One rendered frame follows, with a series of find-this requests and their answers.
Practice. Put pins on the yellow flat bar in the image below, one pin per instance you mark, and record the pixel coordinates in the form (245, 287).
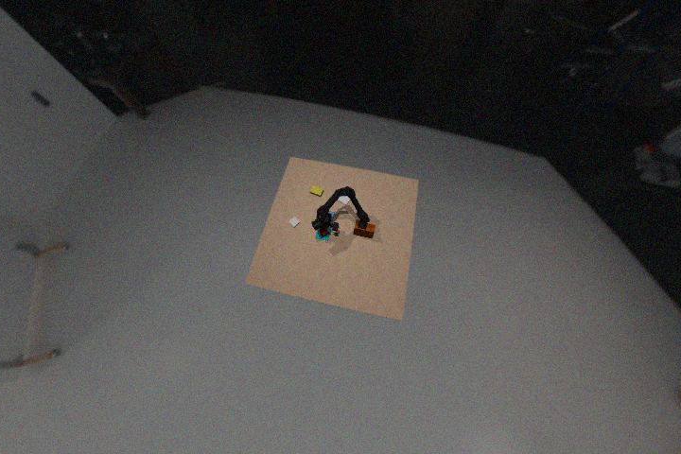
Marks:
(316, 190)

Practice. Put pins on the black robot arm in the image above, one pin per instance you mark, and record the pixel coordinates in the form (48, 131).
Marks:
(323, 216)

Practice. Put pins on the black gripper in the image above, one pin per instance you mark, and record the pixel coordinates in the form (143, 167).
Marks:
(335, 226)

